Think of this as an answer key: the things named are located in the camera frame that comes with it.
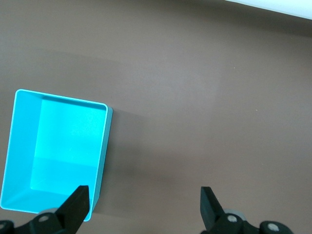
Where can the teal plastic bin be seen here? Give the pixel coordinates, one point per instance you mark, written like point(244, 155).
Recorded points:
point(61, 134)

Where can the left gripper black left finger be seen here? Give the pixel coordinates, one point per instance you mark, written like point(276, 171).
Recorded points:
point(73, 209)

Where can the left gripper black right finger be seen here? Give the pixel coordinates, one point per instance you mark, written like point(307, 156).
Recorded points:
point(212, 212)

